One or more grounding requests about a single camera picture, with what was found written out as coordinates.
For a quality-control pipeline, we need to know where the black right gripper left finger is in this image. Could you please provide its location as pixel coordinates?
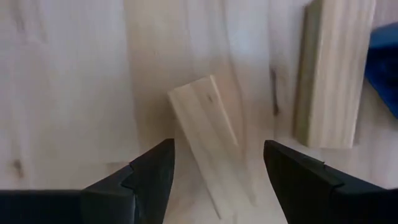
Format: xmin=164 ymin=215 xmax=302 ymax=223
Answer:
xmin=79 ymin=138 xmax=176 ymax=224

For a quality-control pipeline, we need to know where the wooden block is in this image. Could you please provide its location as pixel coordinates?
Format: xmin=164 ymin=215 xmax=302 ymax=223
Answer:
xmin=293 ymin=0 xmax=377 ymax=149

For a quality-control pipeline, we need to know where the thin pale wooden plank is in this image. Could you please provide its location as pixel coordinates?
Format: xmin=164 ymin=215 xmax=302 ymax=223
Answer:
xmin=167 ymin=74 xmax=259 ymax=220

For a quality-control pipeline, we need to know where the large blue toy brick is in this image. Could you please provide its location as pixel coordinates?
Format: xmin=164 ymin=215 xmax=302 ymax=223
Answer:
xmin=364 ymin=21 xmax=398 ymax=119

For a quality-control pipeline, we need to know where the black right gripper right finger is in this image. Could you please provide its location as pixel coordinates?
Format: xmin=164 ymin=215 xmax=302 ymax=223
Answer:
xmin=263 ymin=139 xmax=398 ymax=224

